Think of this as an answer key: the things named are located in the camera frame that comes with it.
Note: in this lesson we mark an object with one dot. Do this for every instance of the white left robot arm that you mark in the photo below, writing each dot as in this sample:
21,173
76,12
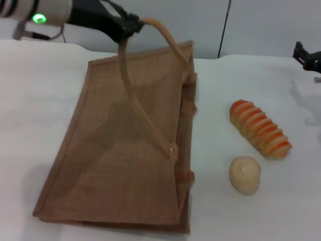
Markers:
30,10

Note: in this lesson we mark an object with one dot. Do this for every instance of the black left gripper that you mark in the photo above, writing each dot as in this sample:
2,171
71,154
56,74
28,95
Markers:
100,17

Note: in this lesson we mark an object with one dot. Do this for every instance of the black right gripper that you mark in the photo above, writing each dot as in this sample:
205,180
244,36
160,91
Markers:
313,61

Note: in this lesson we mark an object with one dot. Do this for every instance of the orange striped bread loaf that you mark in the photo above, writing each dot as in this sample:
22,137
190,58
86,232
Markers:
258,128

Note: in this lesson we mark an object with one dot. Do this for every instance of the pale round egg yolk pastry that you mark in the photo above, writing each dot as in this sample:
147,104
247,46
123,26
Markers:
244,178

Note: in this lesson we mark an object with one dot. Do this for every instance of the brown jute handbag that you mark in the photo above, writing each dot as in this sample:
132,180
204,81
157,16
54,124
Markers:
120,150

